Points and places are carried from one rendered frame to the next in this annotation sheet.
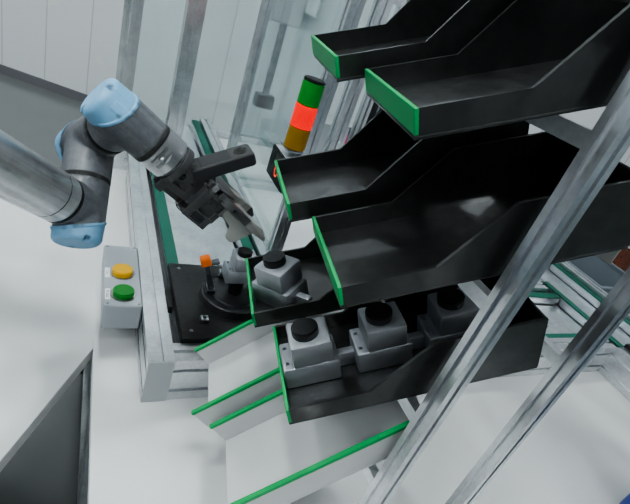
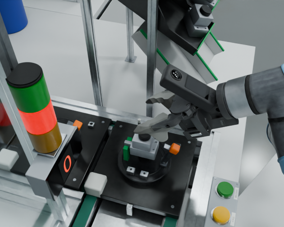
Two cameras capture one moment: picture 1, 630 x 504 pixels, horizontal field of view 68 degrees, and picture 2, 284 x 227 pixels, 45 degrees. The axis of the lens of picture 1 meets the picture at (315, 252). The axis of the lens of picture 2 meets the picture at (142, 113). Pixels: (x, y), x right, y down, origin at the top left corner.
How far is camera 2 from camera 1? 1.25 m
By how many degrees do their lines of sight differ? 92
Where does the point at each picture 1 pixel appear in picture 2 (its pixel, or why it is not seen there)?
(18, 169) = not seen: outside the picture
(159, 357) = (212, 137)
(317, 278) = (171, 20)
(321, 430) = not seen: hidden behind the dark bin
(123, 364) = not seen: hidden behind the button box
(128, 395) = (221, 158)
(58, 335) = (258, 216)
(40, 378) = (267, 184)
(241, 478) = (205, 59)
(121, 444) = (229, 134)
